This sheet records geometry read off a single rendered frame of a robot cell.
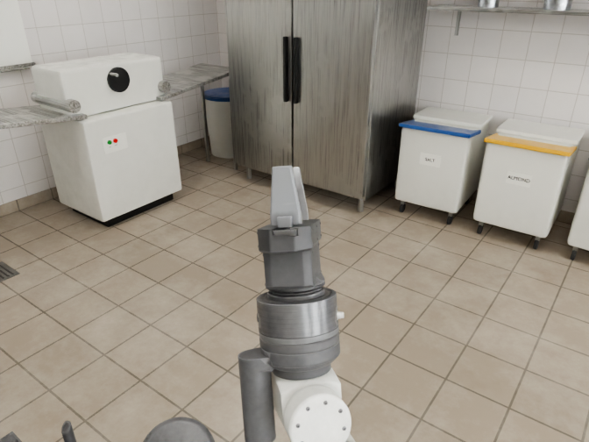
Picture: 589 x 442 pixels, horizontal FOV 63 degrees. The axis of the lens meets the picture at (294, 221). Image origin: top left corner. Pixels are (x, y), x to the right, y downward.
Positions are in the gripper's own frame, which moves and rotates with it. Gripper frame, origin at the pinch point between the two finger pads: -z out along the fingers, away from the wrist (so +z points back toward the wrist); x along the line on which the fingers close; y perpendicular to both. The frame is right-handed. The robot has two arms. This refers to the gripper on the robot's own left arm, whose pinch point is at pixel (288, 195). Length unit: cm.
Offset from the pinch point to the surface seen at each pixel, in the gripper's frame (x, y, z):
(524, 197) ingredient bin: -303, -114, 17
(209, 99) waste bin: -430, 147, -98
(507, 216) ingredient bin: -312, -105, 30
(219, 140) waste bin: -448, 146, -58
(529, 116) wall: -350, -135, -43
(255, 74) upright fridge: -350, 80, -98
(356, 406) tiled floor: -165, 4, 101
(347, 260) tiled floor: -282, 10, 52
